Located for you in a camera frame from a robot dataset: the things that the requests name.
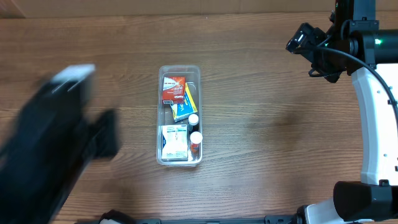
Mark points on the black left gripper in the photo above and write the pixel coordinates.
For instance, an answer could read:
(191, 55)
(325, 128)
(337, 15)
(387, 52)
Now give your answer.
(90, 137)

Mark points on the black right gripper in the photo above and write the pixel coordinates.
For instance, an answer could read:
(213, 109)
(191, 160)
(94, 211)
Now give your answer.
(319, 52)

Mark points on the white medicine box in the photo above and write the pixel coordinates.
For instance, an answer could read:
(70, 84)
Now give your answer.
(174, 143)

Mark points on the blue VapoDrops box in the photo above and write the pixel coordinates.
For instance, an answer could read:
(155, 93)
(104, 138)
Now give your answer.
(184, 110)

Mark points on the red medicine box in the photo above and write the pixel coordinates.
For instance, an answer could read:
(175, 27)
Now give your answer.
(173, 91)

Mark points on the dark bottle white cap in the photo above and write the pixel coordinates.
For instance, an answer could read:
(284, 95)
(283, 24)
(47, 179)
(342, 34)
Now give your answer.
(193, 123)

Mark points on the orange tube white cap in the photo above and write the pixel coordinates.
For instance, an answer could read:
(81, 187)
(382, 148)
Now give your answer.
(195, 141)

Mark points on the clear plastic container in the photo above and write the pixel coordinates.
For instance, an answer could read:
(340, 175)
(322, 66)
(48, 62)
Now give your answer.
(192, 76)

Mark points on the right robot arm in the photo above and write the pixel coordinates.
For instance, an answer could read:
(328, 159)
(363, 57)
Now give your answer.
(374, 197)

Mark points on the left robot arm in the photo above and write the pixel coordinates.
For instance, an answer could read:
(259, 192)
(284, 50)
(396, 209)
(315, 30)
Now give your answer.
(31, 210)

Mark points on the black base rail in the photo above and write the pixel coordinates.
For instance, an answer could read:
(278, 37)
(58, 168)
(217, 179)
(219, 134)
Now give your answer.
(268, 219)

